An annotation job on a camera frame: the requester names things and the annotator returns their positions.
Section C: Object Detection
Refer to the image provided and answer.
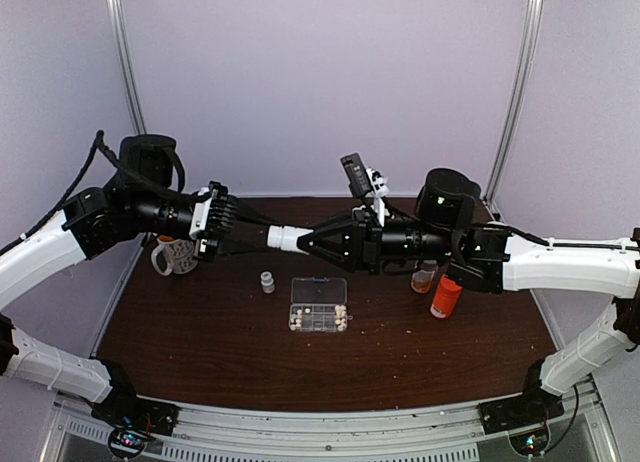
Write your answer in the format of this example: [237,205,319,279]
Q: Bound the aluminium frame post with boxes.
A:
[106,0,147,135]
[484,0,544,207]

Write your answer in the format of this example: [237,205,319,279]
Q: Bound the clear plastic pill organizer box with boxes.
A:
[288,277,352,333]

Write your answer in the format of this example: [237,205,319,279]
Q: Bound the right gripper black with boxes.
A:
[297,207,457,277]

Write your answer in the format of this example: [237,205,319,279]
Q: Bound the floral mug with orange liquid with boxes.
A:
[150,235,198,277]

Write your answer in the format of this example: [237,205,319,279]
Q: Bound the front aluminium rail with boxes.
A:
[39,374,621,462]

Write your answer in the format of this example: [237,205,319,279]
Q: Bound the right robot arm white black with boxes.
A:
[281,168,639,424]

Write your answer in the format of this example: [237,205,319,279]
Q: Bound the right aluminium frame post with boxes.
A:
[484,0,544,207]

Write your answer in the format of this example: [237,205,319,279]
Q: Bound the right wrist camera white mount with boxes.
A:
[340,153,389,227]

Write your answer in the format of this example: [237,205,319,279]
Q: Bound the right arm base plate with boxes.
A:
[478,395,565,458]

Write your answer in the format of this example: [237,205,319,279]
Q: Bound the amber bottle with grey cap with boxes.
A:
[410,260,438,294]

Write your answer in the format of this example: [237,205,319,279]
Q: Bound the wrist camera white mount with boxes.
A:
[189,181,238,245]
[340,153,389,227]

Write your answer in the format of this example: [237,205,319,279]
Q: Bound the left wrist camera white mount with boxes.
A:
[189,181,238,245]

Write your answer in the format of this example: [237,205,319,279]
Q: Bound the left aluminium frame post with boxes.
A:
[106,0,147,135]

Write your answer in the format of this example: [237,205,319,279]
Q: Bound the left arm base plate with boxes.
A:
[87,394,179,460]

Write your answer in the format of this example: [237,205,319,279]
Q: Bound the orange pill bottle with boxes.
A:
[430,276,462,319]

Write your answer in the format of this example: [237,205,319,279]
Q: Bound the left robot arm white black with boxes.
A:
[1,131,272,426]

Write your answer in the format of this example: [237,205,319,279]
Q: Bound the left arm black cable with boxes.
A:
[0,129,261,256]

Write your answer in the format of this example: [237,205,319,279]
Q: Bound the small white pill bottle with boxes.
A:
[266,225,312,255]

